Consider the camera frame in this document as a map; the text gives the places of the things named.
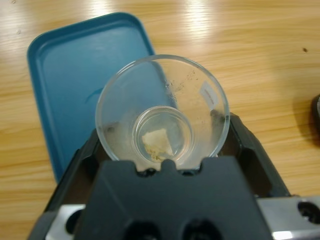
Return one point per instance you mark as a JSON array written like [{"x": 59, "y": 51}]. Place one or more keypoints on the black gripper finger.
[
  {"x": 80, "y": 175},
  {"x": 252, "y": 160}
]

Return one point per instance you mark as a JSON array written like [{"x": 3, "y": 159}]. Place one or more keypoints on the clear drinking glass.
[{"x": 162, "y": 140}]

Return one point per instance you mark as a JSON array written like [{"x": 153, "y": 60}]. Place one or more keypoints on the silver drip tray grate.
[{"x": 316, "y": 117}]

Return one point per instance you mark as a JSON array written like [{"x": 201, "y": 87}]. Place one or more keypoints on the teal plastic tray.
[{"x": 75, "y": 75}]

